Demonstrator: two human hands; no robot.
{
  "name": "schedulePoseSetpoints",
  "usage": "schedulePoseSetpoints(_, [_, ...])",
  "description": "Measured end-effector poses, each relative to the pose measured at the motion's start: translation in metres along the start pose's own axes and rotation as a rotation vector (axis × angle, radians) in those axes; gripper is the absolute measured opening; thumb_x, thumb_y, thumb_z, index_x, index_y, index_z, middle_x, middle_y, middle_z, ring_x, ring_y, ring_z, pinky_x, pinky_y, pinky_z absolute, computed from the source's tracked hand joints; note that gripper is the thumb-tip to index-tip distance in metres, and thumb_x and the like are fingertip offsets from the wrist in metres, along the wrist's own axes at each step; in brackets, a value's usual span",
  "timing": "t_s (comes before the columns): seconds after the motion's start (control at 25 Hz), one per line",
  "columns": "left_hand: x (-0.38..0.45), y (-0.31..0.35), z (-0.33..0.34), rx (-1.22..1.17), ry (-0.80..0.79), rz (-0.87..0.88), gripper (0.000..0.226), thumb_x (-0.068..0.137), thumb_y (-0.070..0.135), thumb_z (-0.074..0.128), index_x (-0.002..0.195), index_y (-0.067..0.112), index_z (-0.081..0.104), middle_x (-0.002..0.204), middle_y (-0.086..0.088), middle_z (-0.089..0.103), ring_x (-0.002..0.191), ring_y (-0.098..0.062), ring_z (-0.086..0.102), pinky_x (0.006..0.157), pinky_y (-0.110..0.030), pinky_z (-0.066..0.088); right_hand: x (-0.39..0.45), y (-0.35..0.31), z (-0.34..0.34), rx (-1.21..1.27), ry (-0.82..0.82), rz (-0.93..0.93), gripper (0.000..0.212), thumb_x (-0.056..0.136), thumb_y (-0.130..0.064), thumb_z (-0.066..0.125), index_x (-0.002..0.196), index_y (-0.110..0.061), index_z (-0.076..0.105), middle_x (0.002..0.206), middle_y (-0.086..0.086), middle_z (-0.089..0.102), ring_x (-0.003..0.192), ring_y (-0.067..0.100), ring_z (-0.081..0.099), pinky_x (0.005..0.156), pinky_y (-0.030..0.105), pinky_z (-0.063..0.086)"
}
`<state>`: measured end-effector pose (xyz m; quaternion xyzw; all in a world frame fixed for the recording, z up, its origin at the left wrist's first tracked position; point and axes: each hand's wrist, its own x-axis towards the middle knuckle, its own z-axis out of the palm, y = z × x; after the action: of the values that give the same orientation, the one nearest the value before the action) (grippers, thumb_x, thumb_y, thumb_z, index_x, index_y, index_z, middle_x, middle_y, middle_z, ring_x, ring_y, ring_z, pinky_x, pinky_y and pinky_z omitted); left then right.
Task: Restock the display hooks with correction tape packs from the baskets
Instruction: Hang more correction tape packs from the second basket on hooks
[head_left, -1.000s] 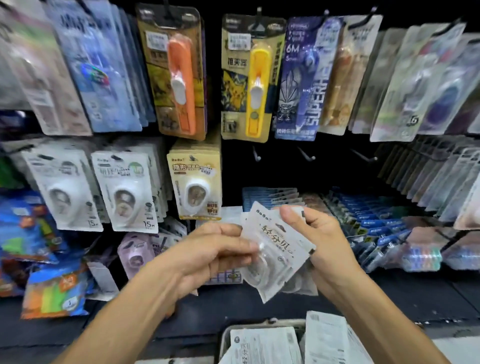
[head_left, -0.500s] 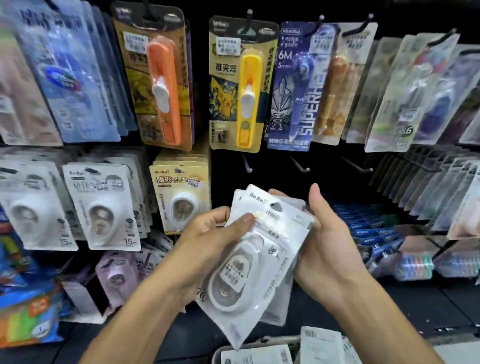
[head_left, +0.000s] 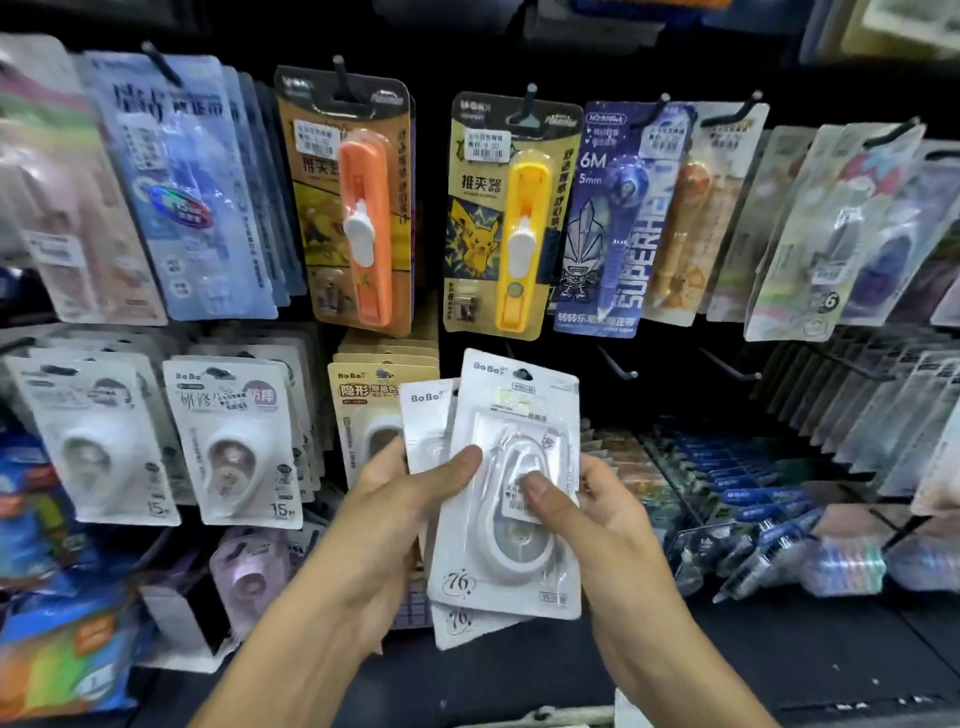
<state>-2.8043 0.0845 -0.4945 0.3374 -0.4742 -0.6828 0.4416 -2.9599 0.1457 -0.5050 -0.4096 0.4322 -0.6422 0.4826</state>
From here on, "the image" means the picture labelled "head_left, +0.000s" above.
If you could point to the person's right hand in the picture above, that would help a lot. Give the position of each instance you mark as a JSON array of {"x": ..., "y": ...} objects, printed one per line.
[{"x": 622, "y": 570}]

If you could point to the person's left hand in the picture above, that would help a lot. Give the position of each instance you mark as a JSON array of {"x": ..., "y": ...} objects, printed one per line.
[{"x": 379, "y": 525}]

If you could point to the person's left thumb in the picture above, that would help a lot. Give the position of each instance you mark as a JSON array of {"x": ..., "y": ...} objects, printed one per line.
[{"x": 446, "y": 472}]

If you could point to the person's right thumb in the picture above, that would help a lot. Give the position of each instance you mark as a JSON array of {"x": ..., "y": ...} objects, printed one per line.
[{"x": 547, "y": 501}]

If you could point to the white correction tape pack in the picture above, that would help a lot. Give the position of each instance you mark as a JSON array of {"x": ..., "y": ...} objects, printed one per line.
[
  {"x": 424, "y": 420},
  {"x": 510, "y": 420}
]

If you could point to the person's left forearm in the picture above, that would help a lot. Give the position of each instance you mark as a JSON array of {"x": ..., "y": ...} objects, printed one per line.
[{"x": 300, "y": 645}]

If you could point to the person's right forearm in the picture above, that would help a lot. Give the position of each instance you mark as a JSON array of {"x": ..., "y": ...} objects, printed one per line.
[{"x": 675, "y": 675}]

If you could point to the stack of brown patterned packs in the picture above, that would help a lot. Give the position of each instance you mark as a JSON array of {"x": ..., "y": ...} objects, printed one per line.
[{"x": 637, "y": 465}]

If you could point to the stack of beige tape packs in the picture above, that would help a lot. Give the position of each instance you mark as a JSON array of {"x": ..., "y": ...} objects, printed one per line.
[{"x": 360, "y": 405}]

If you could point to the purple checked box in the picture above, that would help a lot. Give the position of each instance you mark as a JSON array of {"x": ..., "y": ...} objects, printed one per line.
[{"x": 411, "y": 606}]

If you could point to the black metal display hook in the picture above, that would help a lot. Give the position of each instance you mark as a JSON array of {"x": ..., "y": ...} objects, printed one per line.
[
  {"x": 616, "y": 364},
  {"x": 731, "y": 367},
  {"x": 900, "y": 531}
]

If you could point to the pile of blue pen packs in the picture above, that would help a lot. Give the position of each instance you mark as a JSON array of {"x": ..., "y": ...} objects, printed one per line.
[{"x": 750, "y": 517}]

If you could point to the hanging stack of white packs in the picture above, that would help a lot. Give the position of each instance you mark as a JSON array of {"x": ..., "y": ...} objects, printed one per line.
[
  {"x": 232, "y": 442},
  {"x": 90, "y": 435}
]

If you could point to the lilac tape dispenser pack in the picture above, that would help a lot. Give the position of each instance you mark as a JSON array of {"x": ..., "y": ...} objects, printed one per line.
[{"x": 247, "y": 577}]

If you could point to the white shelf label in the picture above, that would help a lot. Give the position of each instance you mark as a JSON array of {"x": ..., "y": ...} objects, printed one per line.
[{"x": 630, "y": 711}]

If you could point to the yellow clip pusher pack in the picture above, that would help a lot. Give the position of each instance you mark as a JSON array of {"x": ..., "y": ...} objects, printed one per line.
[{"x": 510, "y": 225}]

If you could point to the blue correction pen pack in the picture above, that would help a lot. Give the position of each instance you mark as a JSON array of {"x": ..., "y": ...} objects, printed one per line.
[{"x": 607, "y": 247}]

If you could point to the orange clip pusher pack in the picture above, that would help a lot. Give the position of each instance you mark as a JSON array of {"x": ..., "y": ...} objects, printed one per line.
[{"x": 352, "y": 210}]

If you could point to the orange correction pen pack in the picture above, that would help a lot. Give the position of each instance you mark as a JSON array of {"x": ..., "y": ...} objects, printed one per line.
[{"x": 694, "y": 240}]

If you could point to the white cardboard display box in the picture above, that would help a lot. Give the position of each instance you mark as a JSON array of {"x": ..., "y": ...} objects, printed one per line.
[{"x": 180, "y": 622}]

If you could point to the pastel tape rolls bag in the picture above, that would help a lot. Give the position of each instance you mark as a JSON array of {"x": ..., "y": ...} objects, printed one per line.
[{"x": 847, "y": 562}]

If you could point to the rows of clear hanging packs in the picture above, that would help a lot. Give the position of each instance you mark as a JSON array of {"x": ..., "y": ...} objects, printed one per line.
[{"x": 877, "y": 420}]

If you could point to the pale pastel hanging pack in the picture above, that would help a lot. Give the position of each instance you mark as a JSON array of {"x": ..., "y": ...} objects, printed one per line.
[{"x": 750, "y": 225}]

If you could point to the clear green-trim hanging pack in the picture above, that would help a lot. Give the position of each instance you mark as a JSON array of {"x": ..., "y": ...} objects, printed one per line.
[{"x": 817, "y": 247}]

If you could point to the stack of light blue packs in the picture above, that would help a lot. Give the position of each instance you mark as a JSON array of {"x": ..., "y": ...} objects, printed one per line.
[{"x": 180, "y": 195}]

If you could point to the pile of blue packets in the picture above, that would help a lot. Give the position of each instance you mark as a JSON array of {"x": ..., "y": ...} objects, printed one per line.
[{"x": 37, "y": 510}]

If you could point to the row of black peg hooks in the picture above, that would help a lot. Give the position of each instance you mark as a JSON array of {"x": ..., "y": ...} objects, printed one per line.
[{"x": 341, "y": 75}]

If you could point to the blue and orange box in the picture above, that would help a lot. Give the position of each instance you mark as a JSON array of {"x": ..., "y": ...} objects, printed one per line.
[{"x": 60, "y": 660}]

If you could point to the purple hanging pack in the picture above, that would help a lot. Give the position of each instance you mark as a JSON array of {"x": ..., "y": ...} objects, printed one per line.
[{"x": 900, "y": 255}]

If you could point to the stack of pink packs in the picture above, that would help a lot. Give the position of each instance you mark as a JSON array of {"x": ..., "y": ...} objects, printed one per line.
[{"x": 60, "y": 202}]

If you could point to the beige box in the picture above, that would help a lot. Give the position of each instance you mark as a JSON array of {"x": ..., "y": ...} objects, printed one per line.
[{"x": 900, "y": 26}]

